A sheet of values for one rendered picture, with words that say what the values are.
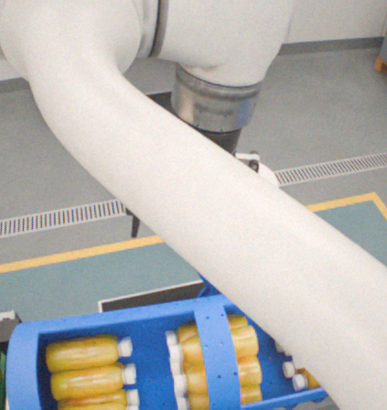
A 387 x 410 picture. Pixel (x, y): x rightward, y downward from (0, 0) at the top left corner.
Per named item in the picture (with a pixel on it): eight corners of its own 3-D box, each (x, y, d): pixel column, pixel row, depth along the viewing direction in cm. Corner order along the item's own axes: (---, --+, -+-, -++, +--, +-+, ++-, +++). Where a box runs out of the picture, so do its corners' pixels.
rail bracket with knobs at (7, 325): (29, 361, 116) (18, 346, 109) (5, 364, 115) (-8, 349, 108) (30, 330, 123) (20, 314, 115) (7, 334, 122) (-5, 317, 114)
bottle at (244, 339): (249, 332, 100) (175, 345, 98) (252, 319, 95) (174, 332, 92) (256, 359, 95) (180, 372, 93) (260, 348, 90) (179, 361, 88)
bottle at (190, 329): (252, 346, 98) (177, 359, 96) (244, 337, 105) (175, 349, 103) (248, 318, 98) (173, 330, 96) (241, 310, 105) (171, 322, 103)
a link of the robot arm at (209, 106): (267, 96, 39) (252, 146, 43) (263, 55, 45) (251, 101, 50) (170, 77, 38) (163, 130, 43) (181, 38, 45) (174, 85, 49)
